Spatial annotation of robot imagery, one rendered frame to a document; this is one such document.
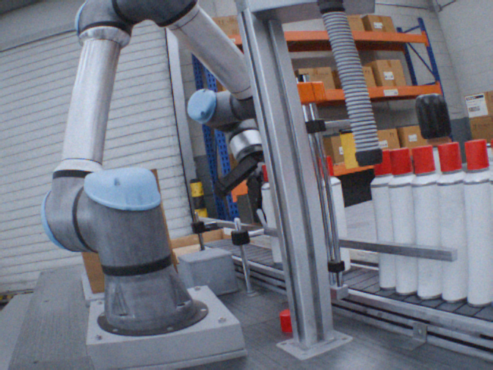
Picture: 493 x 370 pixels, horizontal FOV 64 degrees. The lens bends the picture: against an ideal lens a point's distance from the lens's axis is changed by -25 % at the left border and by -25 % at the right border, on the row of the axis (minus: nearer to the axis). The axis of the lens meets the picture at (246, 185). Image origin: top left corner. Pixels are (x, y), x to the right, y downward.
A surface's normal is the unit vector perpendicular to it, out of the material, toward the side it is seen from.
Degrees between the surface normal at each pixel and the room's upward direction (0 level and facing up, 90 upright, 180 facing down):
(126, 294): 74
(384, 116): 90
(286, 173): 90
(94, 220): 89
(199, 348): 90
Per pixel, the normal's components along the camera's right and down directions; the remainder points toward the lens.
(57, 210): -0.52, -0.23
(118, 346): 0.25, 0.00
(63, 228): -0.51, 0.25
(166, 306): 0.52, -0.32
